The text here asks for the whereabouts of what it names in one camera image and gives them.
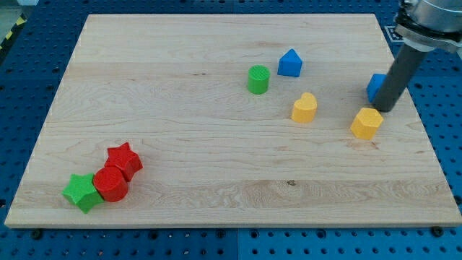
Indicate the yellow heart block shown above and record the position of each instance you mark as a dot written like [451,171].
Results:
[305,108]

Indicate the white fiducial marker tag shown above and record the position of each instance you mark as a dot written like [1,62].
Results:
[393,36]

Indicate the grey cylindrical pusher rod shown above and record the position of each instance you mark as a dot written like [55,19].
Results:
[399,75]

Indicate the red star block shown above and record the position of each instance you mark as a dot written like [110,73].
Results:
[124,159]

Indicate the green cylinder block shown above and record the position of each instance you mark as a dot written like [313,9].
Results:
[258,79]

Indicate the red cylinder block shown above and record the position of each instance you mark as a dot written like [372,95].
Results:
[110,184]

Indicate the green star block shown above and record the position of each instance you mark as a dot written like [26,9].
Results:
[82,193]

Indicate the yellow hexagon block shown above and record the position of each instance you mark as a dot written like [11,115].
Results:
[366,123]

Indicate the blue pentagon house block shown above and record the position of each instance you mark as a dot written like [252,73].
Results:
[290,64]

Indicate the blue cube block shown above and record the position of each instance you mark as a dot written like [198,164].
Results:
[374,85]

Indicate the light wooden board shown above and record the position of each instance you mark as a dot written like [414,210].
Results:
[214,155]

